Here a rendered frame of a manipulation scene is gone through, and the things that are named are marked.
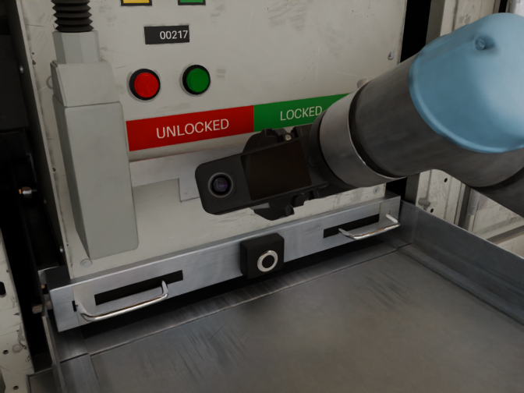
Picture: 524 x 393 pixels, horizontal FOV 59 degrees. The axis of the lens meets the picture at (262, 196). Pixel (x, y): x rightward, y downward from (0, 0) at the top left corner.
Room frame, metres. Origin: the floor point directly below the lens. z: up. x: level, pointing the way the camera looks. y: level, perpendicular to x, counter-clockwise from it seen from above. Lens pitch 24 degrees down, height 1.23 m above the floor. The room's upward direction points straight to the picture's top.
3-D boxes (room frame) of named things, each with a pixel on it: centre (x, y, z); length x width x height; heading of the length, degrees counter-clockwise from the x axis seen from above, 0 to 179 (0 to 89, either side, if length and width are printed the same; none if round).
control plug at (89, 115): (0.41, 0.16, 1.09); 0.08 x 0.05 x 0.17; 30
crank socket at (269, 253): (0.56, 0.00, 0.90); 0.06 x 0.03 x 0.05; 120
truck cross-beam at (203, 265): (0.59, 0.02, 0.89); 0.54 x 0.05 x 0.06; 120
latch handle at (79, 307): (0.46, 0.16, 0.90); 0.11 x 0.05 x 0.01; 120
